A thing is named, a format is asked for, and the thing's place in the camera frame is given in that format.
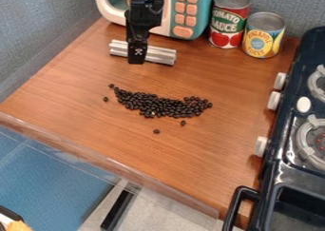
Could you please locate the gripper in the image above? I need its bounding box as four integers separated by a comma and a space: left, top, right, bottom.
123, 0, 165, 66

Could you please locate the silver metal bar tool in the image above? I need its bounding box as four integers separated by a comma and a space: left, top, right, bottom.
107, 38, 179, 67

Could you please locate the pile of black bits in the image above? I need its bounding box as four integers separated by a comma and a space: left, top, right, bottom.
101, 83, 215, 135

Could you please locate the toy microwave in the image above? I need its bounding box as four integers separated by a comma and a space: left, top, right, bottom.
92, 0, 222, 41

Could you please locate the red tomato can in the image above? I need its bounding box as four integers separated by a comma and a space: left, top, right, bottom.
206, 0, 253, 50

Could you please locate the yellow pineapple can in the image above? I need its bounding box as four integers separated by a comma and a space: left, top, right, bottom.
240, 11, 287, 60

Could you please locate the toy stove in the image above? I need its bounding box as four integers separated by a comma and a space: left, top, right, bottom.
220, 26, 325, 231

